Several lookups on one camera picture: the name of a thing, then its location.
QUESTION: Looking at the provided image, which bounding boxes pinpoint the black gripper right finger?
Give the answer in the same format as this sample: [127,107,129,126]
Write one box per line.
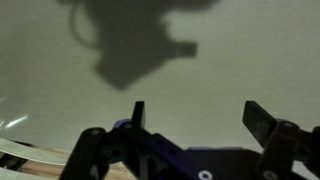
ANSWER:
[242,101,320,180]

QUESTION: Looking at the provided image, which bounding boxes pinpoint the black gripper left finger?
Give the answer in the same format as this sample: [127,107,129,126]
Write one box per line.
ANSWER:
[59,101,214,180]

